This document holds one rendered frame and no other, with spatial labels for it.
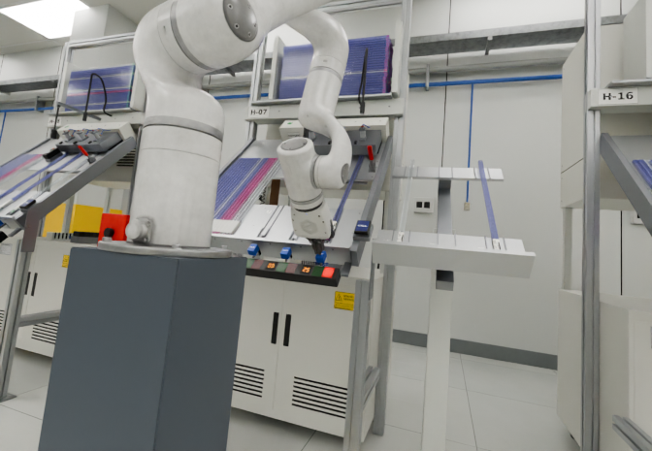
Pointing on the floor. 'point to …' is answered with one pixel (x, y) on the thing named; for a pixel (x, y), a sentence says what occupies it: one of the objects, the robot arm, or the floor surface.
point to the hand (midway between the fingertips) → (318, 245)
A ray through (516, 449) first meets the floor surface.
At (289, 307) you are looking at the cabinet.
